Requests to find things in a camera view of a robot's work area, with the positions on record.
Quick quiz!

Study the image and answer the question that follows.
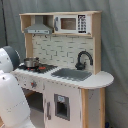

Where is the white toy microwave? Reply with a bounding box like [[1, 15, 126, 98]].
[[54, 14, 91, 34]]

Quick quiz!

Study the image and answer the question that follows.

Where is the small metal pot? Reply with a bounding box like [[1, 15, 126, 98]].
[[24, 57, 39, 68]]

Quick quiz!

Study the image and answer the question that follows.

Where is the white cabinet door with dispenser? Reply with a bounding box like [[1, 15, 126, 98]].
[[44, 82, 82, 128]]

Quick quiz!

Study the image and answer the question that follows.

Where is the black toy stovetop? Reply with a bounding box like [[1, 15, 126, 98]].
[[19, 64, 55, 74]]

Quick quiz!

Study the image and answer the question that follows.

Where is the grey toy sink basin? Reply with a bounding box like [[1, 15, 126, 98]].
[[52, 68, 92, 81]]

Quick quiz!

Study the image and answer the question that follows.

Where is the black toy faucet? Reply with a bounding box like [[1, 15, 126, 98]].
[[75, 51, 93, 70]]

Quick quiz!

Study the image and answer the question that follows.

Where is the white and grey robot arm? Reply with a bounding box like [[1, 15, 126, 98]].
[[0, 46, 35, 128]]

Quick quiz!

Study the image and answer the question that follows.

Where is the grey toy range hood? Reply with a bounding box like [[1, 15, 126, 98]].
[[24, 16, 52, 34]]

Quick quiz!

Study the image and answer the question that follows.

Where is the white wooden toy kitchen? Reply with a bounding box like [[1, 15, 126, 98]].
[[15, 11, 114, 128]]

